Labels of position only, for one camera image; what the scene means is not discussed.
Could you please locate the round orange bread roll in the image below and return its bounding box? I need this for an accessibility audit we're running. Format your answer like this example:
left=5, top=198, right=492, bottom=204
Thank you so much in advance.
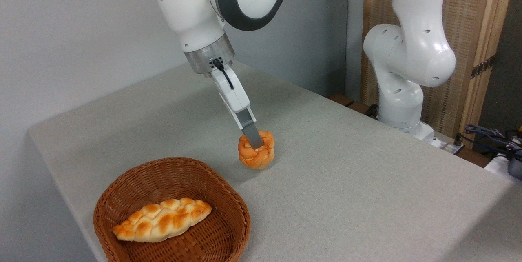
left=238, top=130, right=275, bottom=170

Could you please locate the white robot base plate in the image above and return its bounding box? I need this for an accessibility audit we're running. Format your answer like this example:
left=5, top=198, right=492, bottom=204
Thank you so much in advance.
left=420, top=129, right=465, bottom=155

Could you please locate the long braided bread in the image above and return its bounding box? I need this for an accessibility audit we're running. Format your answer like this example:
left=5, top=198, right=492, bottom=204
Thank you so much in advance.
left=112, top=198, right=212, bottom=243

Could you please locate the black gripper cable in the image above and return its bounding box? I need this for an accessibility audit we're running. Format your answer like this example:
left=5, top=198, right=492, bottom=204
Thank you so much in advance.
left=212, top=59, right=235, bottom=90

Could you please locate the bundle of dark cables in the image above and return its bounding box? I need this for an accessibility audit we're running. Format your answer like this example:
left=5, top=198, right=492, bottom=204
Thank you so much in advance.
left=464, top=123, right=522, bottom=161

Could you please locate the brown wooden bench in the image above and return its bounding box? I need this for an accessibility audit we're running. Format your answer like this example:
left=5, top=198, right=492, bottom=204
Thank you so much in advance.
left=328, top=93, right=380, bottom=120

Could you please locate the metal screen hinge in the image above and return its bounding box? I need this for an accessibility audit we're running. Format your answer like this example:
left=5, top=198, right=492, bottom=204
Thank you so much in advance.
left=471, top=55, right=496, bottom=79

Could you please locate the brown wicker basket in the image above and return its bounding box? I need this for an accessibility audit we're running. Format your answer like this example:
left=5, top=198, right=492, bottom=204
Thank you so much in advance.
left=93, top=157, right=251, bottom=262

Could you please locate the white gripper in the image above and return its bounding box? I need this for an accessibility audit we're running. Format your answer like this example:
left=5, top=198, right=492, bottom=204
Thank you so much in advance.
left=210, top=64, right=264, bottom=150

